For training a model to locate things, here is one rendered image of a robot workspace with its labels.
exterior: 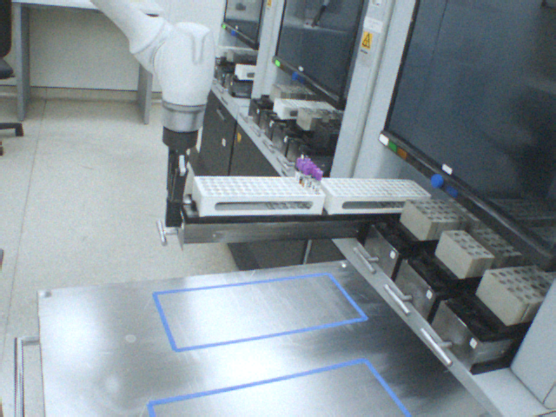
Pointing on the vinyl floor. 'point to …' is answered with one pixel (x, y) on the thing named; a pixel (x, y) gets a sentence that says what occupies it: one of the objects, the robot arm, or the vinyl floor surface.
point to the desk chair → (6, 55)
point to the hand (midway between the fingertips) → (172, 212)
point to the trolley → (236, 349)
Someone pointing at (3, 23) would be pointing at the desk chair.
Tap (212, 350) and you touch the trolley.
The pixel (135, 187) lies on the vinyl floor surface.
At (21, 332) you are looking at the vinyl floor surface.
